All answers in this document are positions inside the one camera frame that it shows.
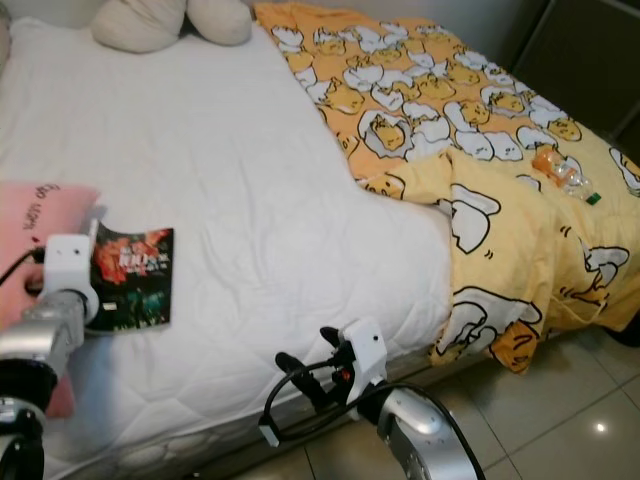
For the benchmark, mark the orange clear plastic bottle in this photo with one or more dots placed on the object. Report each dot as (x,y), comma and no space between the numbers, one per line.
(555,168)

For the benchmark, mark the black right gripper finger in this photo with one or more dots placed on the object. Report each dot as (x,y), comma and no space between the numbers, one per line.
(303,378)
(335,340)

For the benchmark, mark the white quilted mattress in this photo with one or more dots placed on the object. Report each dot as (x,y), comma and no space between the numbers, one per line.
(240,200)

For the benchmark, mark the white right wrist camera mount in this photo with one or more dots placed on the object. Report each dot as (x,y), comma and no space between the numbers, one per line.
(365,350)

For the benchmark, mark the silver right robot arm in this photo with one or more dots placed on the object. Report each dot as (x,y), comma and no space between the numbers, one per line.
(420,435)

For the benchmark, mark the small beige cushion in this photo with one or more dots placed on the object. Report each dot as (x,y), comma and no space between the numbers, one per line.
(220,20)

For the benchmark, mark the dark cover paperback book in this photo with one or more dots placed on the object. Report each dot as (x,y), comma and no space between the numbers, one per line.
(140,280)

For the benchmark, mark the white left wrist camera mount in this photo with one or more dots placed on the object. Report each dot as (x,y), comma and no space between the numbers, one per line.
(70,262)

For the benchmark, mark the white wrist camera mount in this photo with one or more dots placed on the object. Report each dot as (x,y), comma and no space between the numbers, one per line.
(365,350)
(70,262)

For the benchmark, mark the yellow cartoon print blanket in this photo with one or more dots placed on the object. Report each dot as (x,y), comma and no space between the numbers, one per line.
(410,100)

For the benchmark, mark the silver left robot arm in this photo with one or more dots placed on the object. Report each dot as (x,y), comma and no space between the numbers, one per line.
(40,335)

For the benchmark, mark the large beige cushion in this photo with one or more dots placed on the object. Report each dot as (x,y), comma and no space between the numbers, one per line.
(135,26)

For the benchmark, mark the dark wardrobe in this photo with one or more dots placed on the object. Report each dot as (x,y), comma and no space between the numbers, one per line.
(580,60)

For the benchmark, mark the pink cartoon print pillow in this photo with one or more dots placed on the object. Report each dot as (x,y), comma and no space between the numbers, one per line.
(25,220)

